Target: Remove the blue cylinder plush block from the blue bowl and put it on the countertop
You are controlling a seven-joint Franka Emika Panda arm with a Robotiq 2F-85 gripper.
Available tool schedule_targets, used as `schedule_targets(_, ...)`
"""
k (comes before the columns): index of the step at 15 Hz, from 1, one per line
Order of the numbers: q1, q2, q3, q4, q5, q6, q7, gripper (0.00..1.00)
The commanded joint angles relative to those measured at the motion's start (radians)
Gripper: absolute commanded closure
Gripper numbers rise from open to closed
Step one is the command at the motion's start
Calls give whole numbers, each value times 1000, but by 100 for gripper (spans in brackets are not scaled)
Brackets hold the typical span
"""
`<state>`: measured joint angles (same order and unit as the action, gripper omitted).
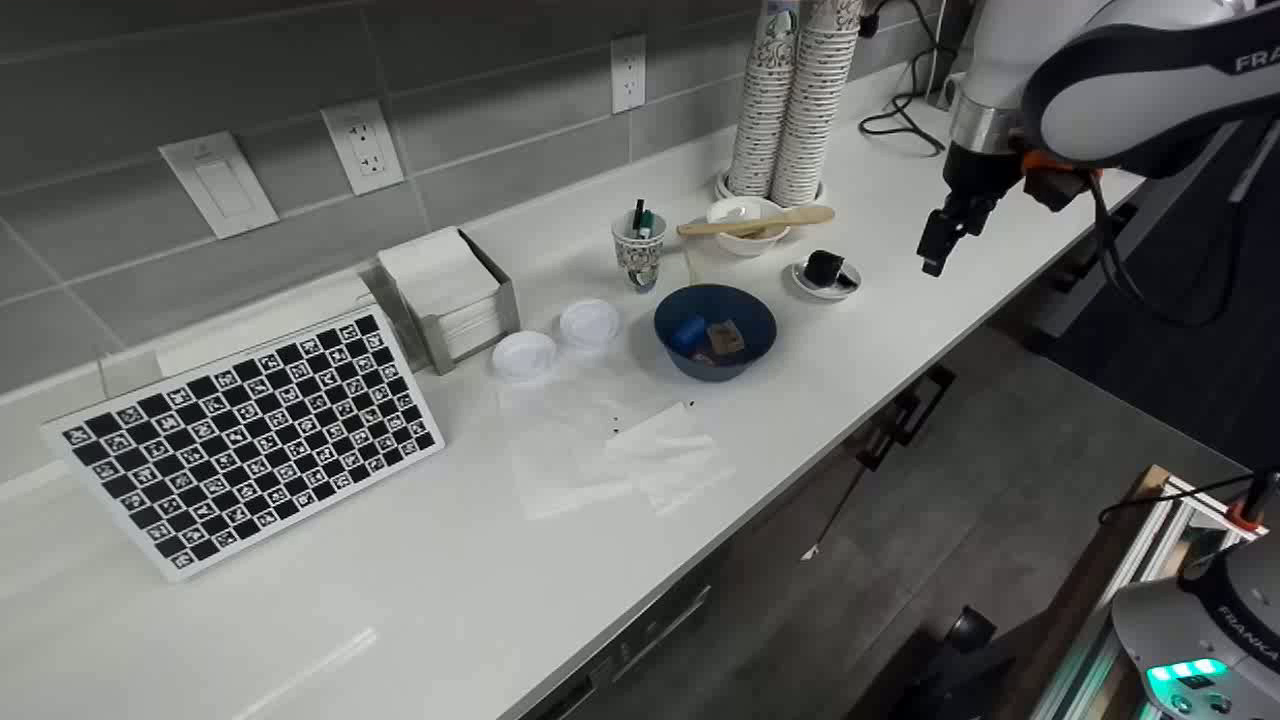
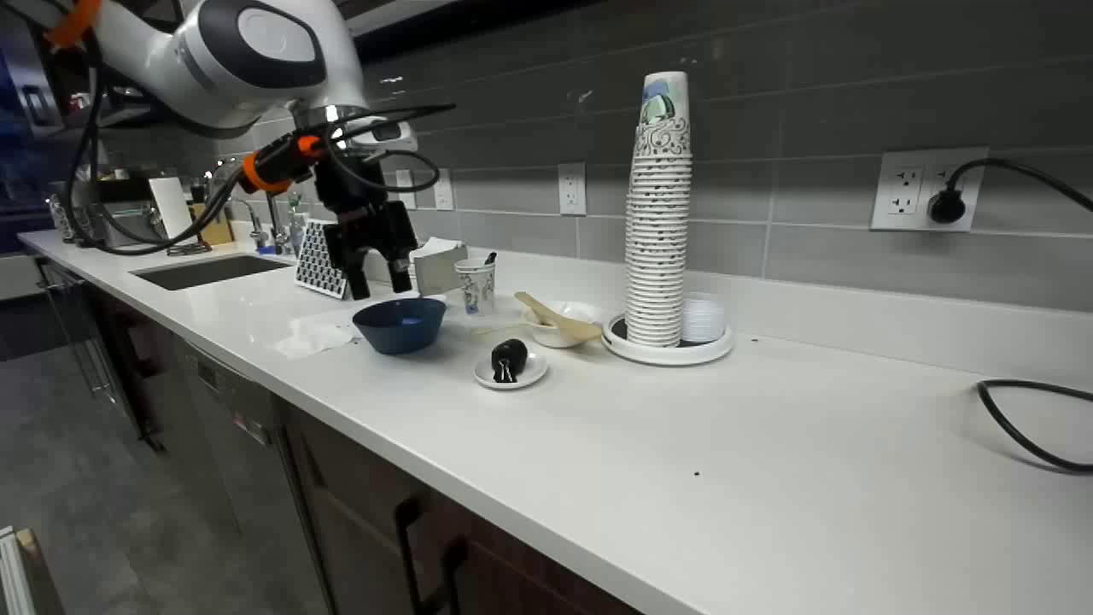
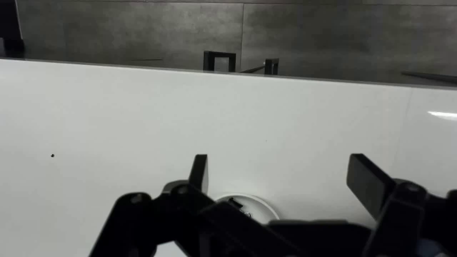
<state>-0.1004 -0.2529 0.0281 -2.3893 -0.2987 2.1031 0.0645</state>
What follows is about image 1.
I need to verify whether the white bowl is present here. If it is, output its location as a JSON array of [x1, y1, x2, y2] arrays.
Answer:
[[705, 195, 792, 258]]

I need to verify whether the blue bowl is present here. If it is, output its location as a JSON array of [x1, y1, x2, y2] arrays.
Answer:
[[653, 283, 779, 384]]

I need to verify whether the blue cylinder plush block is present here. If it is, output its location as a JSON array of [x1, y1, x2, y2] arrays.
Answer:
[[667, 315, 709, 359]]

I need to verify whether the stack of paper cups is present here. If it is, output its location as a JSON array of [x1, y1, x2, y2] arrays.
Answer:
[[726, 0, 802, 199], [769, 0, 864, 209]]

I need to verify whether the small white saucer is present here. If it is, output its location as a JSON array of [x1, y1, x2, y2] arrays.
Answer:
[[791, 257, 863, 302]]

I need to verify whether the wooden spoon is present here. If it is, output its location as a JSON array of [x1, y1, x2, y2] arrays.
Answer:
[[676, 205, 837, 239]]

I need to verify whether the patterned paper cup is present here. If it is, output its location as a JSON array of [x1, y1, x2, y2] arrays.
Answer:
[[611, 211, 668, 294]]

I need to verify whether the white plastic lid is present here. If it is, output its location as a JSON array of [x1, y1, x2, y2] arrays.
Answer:
[[558, 298, 623, 352], [491, 330, 560, 384]]

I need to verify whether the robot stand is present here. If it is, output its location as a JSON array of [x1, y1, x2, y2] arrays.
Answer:
[[1028, 464, 1273, 720]]

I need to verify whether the white paper napkin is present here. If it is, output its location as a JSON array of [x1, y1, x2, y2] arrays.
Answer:
[[603, 401, 738, 517], [508, 403, 646, 522]]

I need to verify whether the metal napkin holder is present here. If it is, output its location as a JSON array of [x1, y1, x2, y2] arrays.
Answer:
[[360, 228, 522, 377]]

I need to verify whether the stack of white napkins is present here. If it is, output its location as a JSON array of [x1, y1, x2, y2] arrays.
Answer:
[[377, 228, 507, 362]]

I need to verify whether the black white calibration board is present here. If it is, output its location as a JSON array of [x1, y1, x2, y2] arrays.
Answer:
[[42, 305, 447, 584]]

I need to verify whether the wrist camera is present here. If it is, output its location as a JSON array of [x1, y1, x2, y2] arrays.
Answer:
[[1022, 163, 1093, 213]]

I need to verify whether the black cable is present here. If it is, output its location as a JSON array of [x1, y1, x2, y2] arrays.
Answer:
[[857, 0, 963, 158]]

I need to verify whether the black drawer handle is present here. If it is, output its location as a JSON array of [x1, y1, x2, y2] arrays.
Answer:
[[854, 364, 957, 473]]

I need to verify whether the white wall socket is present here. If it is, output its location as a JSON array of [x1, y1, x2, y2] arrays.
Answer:
[[320, 98, 406, 197], [610, 34, 649, 115]]

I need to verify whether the silver door handle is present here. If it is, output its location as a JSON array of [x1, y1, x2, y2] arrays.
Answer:
[[588, 584, 714, 693]]

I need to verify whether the white switch plate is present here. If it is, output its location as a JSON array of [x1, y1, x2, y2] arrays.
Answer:
[[158, 130, 281, 241]]

